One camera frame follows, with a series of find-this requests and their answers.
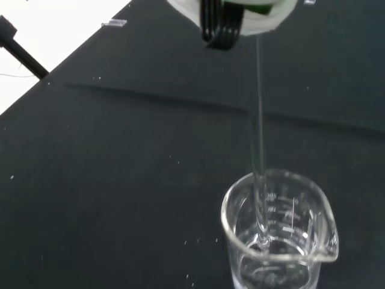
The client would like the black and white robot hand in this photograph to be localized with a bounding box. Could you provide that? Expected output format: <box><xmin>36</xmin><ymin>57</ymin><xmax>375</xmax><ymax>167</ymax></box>
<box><xmin>167</xmin><ymin>0</ymin><xmax>298</xmax><ymax>52</ymax></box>

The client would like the black bench cloth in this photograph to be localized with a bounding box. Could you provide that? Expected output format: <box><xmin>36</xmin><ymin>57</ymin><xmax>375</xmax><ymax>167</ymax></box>
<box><xmin>0</xmin><ymin>0</ymin><xmax>385</xmax><ymax>289</ymax></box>

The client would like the clear glass beaker with water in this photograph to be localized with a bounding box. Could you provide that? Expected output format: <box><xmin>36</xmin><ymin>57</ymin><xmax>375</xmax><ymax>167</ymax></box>
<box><xmin>220</xmin><ymin>168</ymin><xmax>340</xmax><ymax>289</ymax></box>

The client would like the black stand pole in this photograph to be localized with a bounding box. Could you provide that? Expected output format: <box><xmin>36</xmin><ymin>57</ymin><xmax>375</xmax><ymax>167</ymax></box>
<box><xmin>0</xmin><ymin>14</ymin><xmax>50</xmax><ymax>80</ymax></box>

